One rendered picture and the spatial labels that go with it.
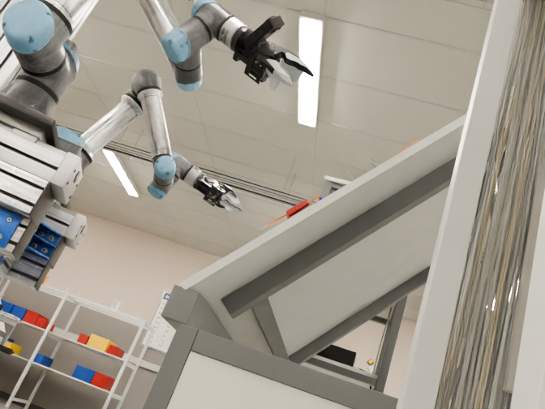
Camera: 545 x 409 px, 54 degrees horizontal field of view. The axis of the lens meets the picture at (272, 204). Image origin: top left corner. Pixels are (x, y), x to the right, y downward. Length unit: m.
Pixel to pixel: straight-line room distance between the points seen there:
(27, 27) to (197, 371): 0.88
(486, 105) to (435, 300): 0.26
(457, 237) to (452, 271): 0.04
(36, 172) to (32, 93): 0.21
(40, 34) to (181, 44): 0.32
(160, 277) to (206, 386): 8.48
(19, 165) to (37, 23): 0.33
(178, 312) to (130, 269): 8.62
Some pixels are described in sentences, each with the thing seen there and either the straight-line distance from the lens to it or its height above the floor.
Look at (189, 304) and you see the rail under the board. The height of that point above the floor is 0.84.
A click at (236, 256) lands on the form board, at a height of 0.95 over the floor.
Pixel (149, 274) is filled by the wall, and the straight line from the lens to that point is 9.51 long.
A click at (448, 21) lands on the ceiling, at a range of 3.65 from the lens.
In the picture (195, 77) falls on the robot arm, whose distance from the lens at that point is 1.50.
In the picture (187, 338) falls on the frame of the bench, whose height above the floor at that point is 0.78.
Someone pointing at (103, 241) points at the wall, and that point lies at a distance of 9.98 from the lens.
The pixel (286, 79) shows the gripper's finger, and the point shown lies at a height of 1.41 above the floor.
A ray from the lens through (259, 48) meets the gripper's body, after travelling 1.35.
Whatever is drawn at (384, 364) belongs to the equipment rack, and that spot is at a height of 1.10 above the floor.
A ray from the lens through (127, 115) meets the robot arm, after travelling 2.20.
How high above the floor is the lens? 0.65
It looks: 24 degrees up
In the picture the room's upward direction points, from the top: 22 degrees clockwise
